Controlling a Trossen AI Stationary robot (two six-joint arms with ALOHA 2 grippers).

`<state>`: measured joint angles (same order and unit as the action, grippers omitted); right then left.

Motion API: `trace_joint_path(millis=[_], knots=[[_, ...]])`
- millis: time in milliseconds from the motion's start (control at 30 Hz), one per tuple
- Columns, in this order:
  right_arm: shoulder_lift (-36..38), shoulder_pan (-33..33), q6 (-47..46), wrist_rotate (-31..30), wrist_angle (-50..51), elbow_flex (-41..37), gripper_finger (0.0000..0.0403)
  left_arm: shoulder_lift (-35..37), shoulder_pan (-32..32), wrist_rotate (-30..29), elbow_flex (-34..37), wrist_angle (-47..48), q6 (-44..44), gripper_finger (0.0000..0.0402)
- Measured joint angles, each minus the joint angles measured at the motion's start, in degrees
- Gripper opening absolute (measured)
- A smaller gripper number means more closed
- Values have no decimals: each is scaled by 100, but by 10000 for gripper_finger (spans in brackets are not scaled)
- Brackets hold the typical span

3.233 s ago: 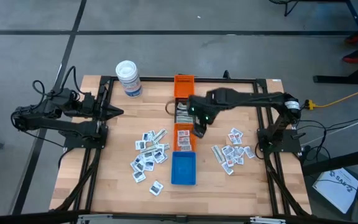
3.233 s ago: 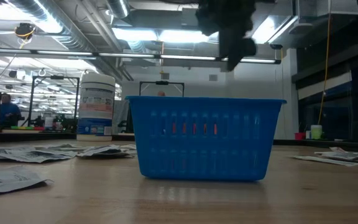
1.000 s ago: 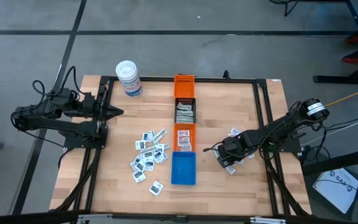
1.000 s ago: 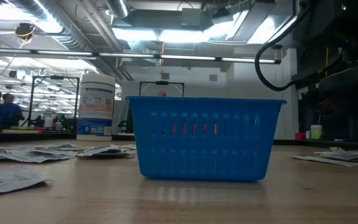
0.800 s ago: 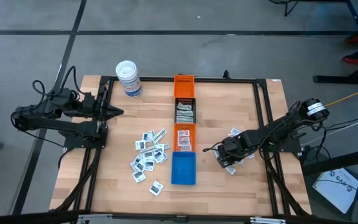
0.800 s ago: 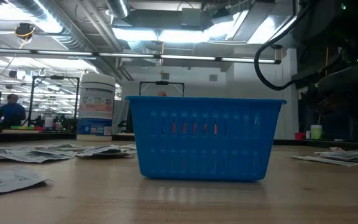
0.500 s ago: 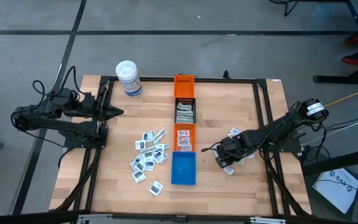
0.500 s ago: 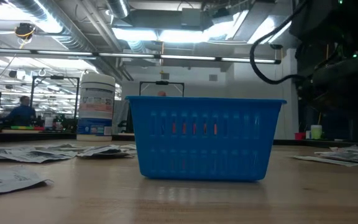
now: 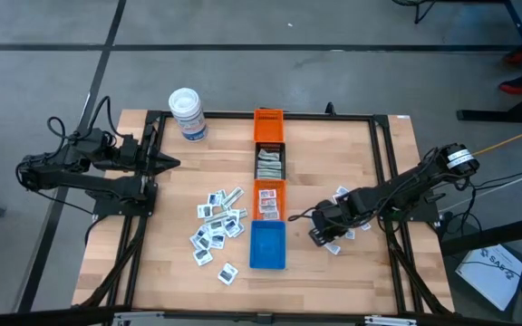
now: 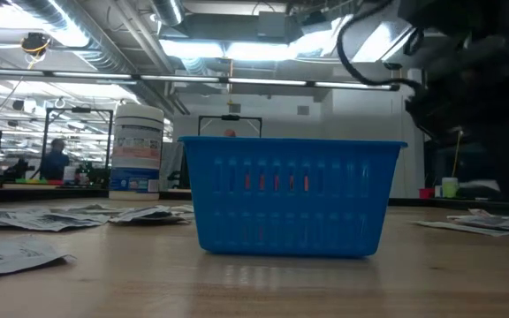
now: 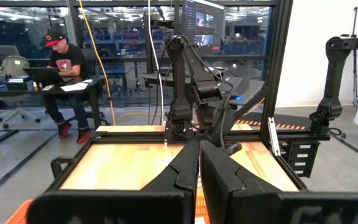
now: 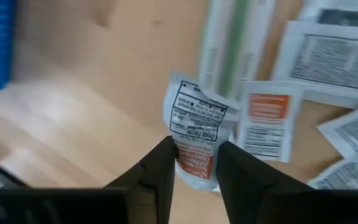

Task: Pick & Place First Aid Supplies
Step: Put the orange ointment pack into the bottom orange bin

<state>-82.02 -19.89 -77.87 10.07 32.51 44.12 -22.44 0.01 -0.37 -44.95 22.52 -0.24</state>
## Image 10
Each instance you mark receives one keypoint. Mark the overhead light bar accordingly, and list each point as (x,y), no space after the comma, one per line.
(179,78)

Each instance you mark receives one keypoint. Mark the colourful blocks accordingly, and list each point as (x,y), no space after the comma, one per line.
(38,181)

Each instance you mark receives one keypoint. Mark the grey ceiling box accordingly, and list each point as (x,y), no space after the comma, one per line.
(276,24)

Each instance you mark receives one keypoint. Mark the packets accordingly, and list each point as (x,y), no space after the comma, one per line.
(493,219)

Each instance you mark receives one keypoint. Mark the grey wall vent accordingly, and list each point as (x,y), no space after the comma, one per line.
(234,108)
(303,110)

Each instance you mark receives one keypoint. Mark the white packet dark print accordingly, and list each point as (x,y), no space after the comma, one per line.
(38,221)

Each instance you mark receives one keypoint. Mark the low black workstation frame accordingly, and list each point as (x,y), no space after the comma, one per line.
(230,117)

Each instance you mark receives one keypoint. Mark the tall black workstation frame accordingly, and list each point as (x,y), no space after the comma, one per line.
(80,109)

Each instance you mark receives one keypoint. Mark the white wipes canister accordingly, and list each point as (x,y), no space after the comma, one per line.
(136,146)

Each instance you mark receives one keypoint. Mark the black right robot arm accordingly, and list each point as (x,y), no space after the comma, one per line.
(466,15)

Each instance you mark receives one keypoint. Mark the red container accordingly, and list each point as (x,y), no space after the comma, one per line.
(426,193)

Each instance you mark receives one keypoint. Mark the green cup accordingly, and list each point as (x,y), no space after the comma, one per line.
(450,187)

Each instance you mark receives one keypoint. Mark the large white printed packet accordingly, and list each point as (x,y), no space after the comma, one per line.
(11,258)

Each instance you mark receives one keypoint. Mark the person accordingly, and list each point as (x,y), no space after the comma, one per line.
(55,165)

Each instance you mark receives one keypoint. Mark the small orange object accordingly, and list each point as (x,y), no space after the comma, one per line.
(262,182)

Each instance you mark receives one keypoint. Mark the grey cloth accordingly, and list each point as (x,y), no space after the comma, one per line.
(171,163)

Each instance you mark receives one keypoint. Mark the blue plastic basket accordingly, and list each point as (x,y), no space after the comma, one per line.
(290,202)

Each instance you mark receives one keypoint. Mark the black aluminium frame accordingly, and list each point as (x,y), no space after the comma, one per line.
(38,194)

